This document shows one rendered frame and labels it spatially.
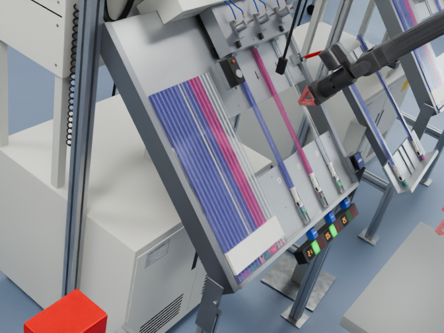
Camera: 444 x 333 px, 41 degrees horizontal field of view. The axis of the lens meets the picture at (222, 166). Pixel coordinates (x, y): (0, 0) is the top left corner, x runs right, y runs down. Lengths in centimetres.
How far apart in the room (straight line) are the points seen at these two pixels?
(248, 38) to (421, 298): 90
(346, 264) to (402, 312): 103
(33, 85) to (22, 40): 191
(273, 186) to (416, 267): 56
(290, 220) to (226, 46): 51
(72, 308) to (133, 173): 73
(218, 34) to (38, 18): 46
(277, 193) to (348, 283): 111
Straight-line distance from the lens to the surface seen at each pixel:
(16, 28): 170
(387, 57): 170
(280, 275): 258
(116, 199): 181
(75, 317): 128
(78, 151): 158
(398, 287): 185
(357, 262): 282
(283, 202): 167
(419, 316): 181
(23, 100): 345
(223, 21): 163
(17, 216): 207
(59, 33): 156
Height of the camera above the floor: 177
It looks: 35 degrees down
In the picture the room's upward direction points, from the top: 14 degrees clockwise
